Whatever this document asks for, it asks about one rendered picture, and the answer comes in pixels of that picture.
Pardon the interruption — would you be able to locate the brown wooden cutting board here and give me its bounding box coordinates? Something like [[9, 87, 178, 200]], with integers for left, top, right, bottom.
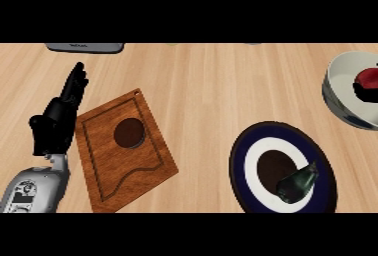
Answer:
[[74, 87, 180, 214]]

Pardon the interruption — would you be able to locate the dark green pear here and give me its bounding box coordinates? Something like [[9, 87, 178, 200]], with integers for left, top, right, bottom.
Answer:
[[274, 161, 320, 205]]

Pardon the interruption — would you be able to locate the white bowl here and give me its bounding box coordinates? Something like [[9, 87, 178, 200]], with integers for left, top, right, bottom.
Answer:
[[322, 51, 378, 131]]

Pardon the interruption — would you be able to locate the grey appliance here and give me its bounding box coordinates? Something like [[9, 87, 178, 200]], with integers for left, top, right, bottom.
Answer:
[[44, 43, 125, 54]]

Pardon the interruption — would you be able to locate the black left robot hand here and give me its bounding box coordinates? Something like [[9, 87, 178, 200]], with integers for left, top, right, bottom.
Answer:
[[28, 61, 90, 157]]

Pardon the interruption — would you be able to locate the blue and white plate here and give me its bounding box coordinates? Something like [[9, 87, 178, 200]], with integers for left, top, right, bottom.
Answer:
[[227, 120, 339, 214]]

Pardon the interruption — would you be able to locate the red fruit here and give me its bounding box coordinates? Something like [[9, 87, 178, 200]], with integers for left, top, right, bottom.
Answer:
[[354, 67, 378, 90]]

